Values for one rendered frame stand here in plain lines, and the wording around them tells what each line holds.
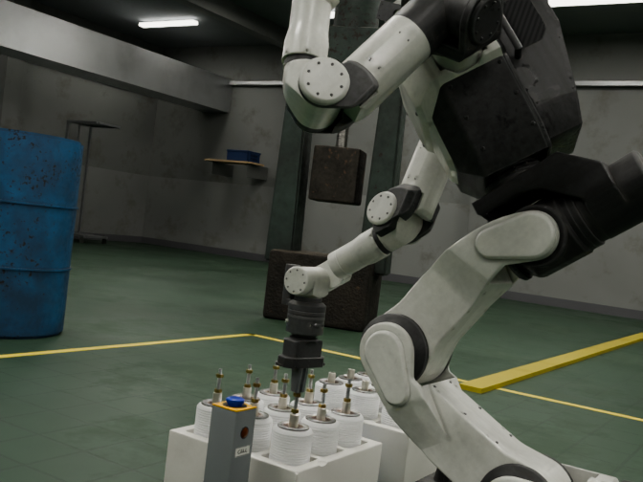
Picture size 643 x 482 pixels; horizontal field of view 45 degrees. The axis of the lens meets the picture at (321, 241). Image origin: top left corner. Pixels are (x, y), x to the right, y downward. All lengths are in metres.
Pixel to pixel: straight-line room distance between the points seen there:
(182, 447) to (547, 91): 1.19
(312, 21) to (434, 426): 0.75
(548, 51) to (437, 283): 0.46
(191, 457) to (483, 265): 0.92
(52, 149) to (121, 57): 8.52
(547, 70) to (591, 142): 9.92
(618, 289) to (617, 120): 2.26
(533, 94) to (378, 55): 0.32
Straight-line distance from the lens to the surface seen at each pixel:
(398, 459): 2.27
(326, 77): 1.20
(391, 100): 5.82
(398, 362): 1.46
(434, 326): 1.48
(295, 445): 1.83
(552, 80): 1.45
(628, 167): 1.39
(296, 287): 1.76
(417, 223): 1.72
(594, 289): 11.19
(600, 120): 11.40
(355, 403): 2.34
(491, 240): 1.40
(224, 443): 1.73
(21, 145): 4.03
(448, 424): 1.49
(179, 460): 2.00
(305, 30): 1.27
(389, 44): 1.27
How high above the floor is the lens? 0.72
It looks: 1 degrees down
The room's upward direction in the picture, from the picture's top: 7 degrees clockwise
